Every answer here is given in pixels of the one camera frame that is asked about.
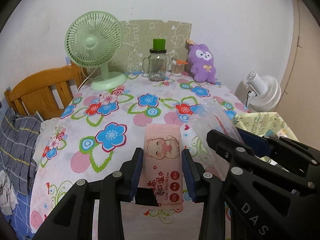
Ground pink wet wipes pack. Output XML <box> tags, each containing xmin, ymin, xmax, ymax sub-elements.
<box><xmin>135</xmin><ymin>124</ymin><xmax>183</xmax><ymax>210</ymax></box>

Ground purple plush toy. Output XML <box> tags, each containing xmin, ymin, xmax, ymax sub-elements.
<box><xmin>188</xmin><ymin>43</ymin><xmax>216</xmax><ymax>83</ymax></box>

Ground blue bed sheet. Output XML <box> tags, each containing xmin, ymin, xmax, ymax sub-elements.
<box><xmin>1</xmin><ymin>107</ymin><xmax>34</xmax><ymax>239</ymax></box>

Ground clear plastic package red stripes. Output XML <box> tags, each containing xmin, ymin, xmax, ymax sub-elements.
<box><xmin>189</xmin><ymin>99</ymin><xmax>243</xmax><ymax>181</ymax></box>

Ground yellow cartoon fabric bag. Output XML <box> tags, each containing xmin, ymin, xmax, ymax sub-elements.
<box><xmin>233</xmin><ymin>112</ymin><xmax>298</xmax><ymax>141</ymax></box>

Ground white crumpled cloth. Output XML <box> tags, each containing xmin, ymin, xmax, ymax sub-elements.
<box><xmin>0</xmin><ymin>170</ymin><xmax>18</xmax><ymax>216</ymax></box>

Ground glass mason jar mug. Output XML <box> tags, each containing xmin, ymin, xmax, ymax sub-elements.
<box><xmin>142</xmin><ymin>49</ymin><xmax>167</xmax><ymax>82</ymax></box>

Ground green cylinder cap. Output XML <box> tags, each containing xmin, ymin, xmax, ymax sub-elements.
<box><xmin>153</xmin><ymin>38</ymin><xmax>166</xmax><ymax>50</ymax></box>

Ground floral tablecloth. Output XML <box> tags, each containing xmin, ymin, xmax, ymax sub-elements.
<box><xmin>29</xmin><ymin>70</ymin><xmax>251</xmax><ymax>240</ymax></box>

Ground grey plaid pillow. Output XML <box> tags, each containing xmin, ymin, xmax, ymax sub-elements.
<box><xmin>1</xmin><ymin>108</ymin><xmax>42</xmax><ymax>196</ymax></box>

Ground green cartoon board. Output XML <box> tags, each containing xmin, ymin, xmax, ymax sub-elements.
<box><xmin>108</xmin><ymin>20</ymin><xmax>192</xmax><ymax>73</ymax></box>

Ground cotton swab jar orange lid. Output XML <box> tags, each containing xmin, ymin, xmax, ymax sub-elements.
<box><xmin>171</xmin><ymin>58</ymin><xmax>188</xmax><ymax>76</ymax></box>

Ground green desk fan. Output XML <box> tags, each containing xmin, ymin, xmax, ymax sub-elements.
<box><xmin>65</xmin><ymin>11</ymin><xmax>126</xmax><ymax>91</ymax></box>

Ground white floor fan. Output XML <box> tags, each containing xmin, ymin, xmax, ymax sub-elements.
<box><xmin>235</xmin><ymin>71</ymin><xmax>281</xmax><ymax>112</ymax></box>

